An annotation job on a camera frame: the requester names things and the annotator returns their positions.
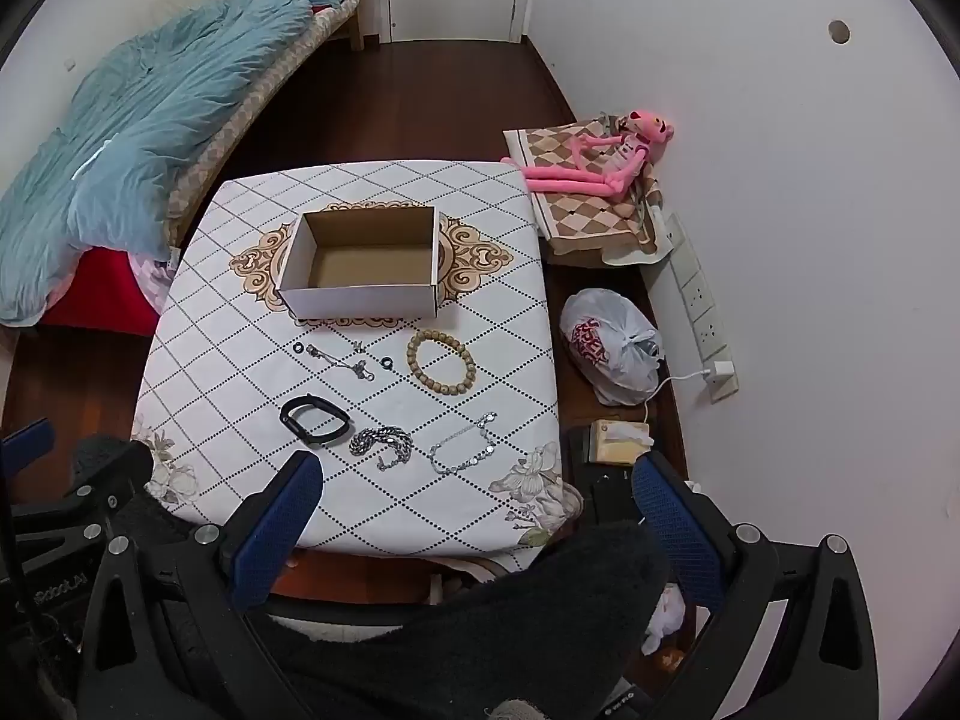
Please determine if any chunky silver chain bracelet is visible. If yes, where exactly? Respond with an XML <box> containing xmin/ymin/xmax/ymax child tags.
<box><xmin>348</xmin><ymin>425</ymin><xmax>414</xmax><ymax>474</ymax></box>

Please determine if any white power strip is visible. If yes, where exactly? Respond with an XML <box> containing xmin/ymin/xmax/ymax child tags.
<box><xmin>663</xmin><ymin>213</ymin><xmax>740</xmax><ymax>400</ymax></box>

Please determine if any pink plush toy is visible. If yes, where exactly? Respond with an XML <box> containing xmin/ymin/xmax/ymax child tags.
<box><xmin>500</xmin><ymin>108</ymin><xmax>675</xmax><ymax>200</ymax></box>

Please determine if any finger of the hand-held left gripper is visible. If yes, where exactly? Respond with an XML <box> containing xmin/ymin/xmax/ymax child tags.
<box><xmin>0</xmin><ymin>420</ymin><xmax>58</xmax><ymax>470</ymax></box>
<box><xmin>7</xmin><ymin>481</ymin><xmax>147</xmax><ymax>550</ymax></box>

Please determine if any white plastic bag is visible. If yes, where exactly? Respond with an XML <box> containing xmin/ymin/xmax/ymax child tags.
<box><xmin>559</xmin><ymin>288</ymin><xmax>665</xmax><ymax>407</ymax></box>

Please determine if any tissue box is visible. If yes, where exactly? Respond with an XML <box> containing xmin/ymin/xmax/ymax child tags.
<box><xmin>588</xmin><ymin>420</ymin><xmax>655</xmax><ymax>464</ymax></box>

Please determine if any brown checkered cushion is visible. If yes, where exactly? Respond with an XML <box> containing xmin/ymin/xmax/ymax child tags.
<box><xmin>502</xmin><ymin>115</ymin><xmax>670</xmax><ymax>268</ymax></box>

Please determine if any wooden bead bracelet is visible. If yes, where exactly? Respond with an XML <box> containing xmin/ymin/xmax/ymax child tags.
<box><xmin>406</xmin><ymin>329</ymin><xmax>468</xmax><ymax>395</ymax></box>

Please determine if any white charger cable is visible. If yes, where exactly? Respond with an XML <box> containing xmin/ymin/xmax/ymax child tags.
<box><xmin>640</xmin><ymin>369</ymin><xmax>713</xmax><ymax>430</ymax></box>

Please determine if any silver pendant necklace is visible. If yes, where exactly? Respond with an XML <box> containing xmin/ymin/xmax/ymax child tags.
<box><xmin>305</xmin><ymin>340</ymin><xmax>374</xmax><ymax>384</ymax></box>

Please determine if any crumpled white tissue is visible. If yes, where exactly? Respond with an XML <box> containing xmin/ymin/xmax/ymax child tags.
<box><xmin>640</xmin><ymin>583</ymin><xmax>688</xmax><ymax>655</ymax></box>

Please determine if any black fuzzy pant leg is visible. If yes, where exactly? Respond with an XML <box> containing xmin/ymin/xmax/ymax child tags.
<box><xmin>247</xmin><ymin>521</ymin><xmax>672</xmax><ymax>720</ymax></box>

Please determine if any black stool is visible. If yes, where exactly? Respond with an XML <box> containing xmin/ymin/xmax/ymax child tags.
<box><xmin>567</xmin><ymin>426</ymin><xmax>647</xmax><ymax>530</ymax></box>

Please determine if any black wristband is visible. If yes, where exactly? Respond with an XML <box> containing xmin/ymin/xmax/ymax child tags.
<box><xmin>279</xmin><ymin>394</ymin><xmax>352</xmax><ymax>450</ymax></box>

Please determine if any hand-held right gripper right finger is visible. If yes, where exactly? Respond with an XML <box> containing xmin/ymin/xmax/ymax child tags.
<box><xmin>631</xmin><ymin>451</ymin><xmax>880</xmax><ymax>720</ymax></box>

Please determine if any red cloth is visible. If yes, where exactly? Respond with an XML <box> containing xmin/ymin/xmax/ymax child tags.
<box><xmin>36</xmin><ymin>246</ymin><xmax>164</xmax><ymax>338</ymax></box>

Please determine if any wooden bed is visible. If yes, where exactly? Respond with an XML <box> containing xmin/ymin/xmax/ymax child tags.
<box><xmin>163</xmin><ymin>0</ymin><xmax>370</xmax><ymax>256</ymax></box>

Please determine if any white diamond-pattern tablecloth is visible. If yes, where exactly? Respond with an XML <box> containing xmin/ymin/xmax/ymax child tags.
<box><xmin>130</xmin><ymin>159</ymin><xmax>584</xmax><ymax>572</ymax></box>

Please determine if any light blue quilt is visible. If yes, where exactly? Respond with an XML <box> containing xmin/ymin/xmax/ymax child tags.
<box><xmin>0</xmin><ymin>0</ymin><xmax>362</xmax><ymax>328</ymax></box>

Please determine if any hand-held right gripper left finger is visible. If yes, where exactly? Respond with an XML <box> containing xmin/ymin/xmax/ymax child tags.
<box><xmin>79</xmin><ymin>450</ymin><xmax>325</xmax><ymax>700</ymax></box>

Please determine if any thin silver disc bracelet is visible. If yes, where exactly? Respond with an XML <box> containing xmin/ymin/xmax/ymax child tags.
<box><xmin>428</xmin><ymin>412</ymin><xmax>500</xmax><ymax>476</ymax></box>

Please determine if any white cardboard box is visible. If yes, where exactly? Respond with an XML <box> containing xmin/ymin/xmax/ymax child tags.
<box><xmin>277</xmin><ymin>205</ymin><xmax>440</xmax><ymax>320</ymax></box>

